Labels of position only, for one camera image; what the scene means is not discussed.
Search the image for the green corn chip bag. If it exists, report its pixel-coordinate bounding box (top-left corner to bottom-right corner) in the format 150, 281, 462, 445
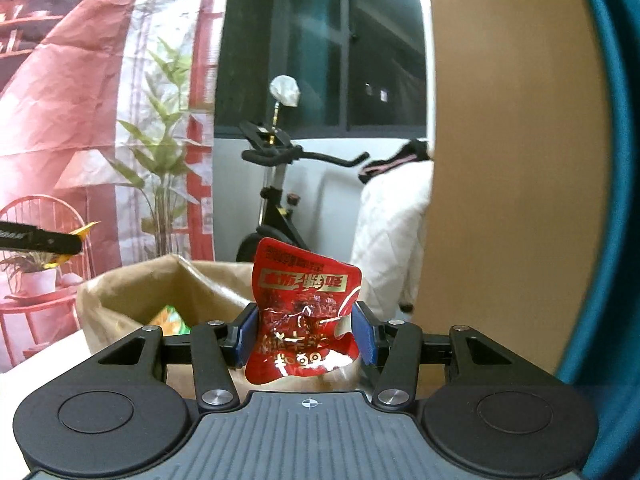
150, 304, 191, 336

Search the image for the yellow snack wrapper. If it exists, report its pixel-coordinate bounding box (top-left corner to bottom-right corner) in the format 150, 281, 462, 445
42, 221, 100, 269

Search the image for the red snack pouch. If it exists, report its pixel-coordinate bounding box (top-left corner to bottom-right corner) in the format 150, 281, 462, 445
244, 237, 361, 385

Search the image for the brown cardboard box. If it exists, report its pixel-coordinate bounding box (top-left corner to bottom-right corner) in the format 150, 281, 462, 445
75, 252, 371, 396

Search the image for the white quilted blanket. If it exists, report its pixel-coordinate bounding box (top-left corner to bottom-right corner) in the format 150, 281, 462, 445
350, 160, 434, 320

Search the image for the wooden board panel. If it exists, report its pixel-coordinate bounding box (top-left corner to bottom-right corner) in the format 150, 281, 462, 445
414, 0, 611, 372

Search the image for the red printed backdrop cloth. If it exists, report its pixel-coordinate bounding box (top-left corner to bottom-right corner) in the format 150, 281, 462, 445
1, 0, 227, 370

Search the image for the black garment with pink stripe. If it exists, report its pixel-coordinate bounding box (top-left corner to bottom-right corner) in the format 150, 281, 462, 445
358, 139, 432, 184

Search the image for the blue curtain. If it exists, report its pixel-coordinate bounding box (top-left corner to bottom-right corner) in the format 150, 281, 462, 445
556, 0, 639, 479

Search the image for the black exercise bike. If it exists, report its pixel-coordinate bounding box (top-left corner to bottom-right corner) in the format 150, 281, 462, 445
234, 119, 371, 264

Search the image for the dark window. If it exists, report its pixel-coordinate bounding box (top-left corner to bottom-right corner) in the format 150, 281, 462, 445
215, 0, 427, 138

